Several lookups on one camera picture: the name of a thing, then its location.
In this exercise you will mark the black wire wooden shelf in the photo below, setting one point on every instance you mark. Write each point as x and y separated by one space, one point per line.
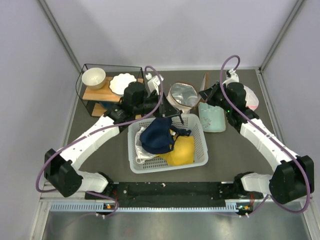
91 98

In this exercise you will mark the cream capybara laundry bag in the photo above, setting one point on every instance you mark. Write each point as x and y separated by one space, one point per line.
184 97

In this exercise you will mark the blue bowl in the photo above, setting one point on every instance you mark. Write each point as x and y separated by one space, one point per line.
108 105

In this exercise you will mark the white ceramic bowl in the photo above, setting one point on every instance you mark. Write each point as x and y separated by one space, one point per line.
94 78

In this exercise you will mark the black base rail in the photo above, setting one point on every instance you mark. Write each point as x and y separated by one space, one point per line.
177 194

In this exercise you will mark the light blue rectangular plate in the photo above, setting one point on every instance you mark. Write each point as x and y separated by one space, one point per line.
212 118

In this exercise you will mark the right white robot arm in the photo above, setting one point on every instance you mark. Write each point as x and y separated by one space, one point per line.
293 175

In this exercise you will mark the white mesh laundry bag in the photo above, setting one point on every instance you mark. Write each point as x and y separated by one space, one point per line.
252 101

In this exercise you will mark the dark blue garment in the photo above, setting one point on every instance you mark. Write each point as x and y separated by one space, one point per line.
160 136

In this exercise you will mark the white scalloped plate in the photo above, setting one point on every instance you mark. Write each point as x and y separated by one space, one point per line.
120 82

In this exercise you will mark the yellow bra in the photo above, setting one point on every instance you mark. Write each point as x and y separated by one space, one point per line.
183 151

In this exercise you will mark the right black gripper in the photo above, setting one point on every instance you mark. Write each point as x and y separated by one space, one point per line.
209 94

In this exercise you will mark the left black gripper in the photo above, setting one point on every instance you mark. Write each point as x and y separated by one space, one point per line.
165 109

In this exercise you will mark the white bra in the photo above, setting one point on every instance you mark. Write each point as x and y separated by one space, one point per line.
141 154

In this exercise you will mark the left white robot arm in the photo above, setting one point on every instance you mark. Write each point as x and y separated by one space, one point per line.
62 167

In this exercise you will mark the white plastic basket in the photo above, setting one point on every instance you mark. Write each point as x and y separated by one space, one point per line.
157 164

